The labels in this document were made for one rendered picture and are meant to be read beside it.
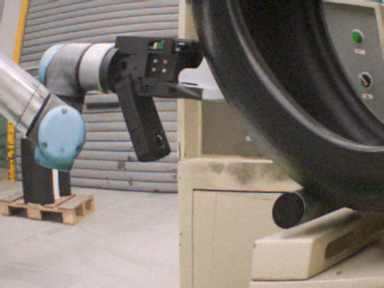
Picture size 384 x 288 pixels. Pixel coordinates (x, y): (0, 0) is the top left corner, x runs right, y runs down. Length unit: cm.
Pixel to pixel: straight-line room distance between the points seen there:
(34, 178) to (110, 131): 325
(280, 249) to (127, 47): 38
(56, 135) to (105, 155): 943
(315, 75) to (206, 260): 77
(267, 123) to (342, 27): 83
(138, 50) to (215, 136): 77
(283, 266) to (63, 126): 35
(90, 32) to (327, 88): 945
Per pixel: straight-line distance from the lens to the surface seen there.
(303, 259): 112
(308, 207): 113
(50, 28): 1101
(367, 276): 109
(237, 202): 199
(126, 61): 134
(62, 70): 140
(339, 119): 135
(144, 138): 131
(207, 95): 125
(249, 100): 112
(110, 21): 1070
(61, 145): 125
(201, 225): 204
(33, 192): 758
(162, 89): 127
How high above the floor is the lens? 104
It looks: 3 degrees down
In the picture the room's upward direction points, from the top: straight up
